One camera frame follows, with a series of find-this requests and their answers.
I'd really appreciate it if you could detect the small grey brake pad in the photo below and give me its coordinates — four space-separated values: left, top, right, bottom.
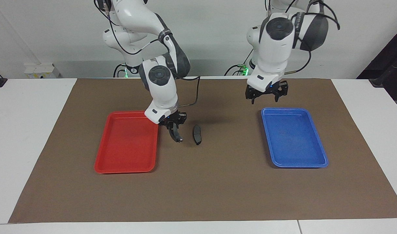
193 125 202 146

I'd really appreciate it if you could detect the blue plastic tray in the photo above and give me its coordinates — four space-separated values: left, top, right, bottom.
261 108 329 168

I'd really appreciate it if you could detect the red plastic tray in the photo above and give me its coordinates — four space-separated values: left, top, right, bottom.
94 110 160 174

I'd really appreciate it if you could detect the brown table mat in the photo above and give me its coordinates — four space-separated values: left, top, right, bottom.
8 77 397 224

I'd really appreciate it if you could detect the black base cable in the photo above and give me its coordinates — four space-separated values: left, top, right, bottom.
113 63 127 78
224 49 254 77

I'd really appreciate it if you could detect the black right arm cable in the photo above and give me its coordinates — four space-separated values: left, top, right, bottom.
94 0 201 108

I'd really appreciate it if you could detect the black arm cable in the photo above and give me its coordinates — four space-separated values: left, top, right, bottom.
267 0 341 74
94 0 201 108

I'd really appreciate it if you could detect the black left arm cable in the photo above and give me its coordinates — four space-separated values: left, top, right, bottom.
267 0 341 74

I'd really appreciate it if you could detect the black equipment frame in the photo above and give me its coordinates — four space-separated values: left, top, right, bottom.
357 24 397 101

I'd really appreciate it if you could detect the white wall socket box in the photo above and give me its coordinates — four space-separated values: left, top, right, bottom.
24 63 61 79

